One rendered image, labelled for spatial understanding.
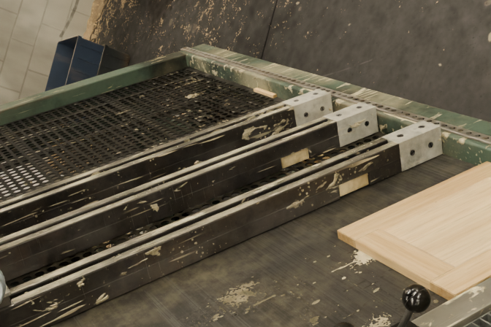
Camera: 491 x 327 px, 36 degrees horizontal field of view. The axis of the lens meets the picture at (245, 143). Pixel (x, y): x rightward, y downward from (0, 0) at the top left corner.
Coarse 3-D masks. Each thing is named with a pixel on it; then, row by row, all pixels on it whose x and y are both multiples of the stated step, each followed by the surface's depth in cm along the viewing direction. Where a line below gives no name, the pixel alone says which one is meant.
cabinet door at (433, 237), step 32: (448, 192) 152; (480, 192) 150; (352, 224) 146; (384, 224) 144; (416, 224) 142; (448, 224) 141; (480, 224) 139; (384, 256) 133; (416, 256) 131; (448, 256) 130; (480, 256) 128; (448, 288) 121
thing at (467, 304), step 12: (480, 288) 116; (456, 300) 114; (468, 300) 114; (480, 300) 113; (432, 312) 112; (444, 312) 112; (456, 312) 111; (468, 312) 111; (480, 312) 111; (420, 324) 110; (432, 324) 110; (444, 324) 109; (456, 324) 109
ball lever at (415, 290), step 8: (408, 288) 99; (416, 288) 98; (424, 288) 99; (408, 296) 98; (416, 296) 98; (424, 296) 98; (408, 304) 98; (416, 304) 98; (424, 304) 98; (408, 312) 101; (416, 312) 99; (400, 320) 104; (408, 320) 103
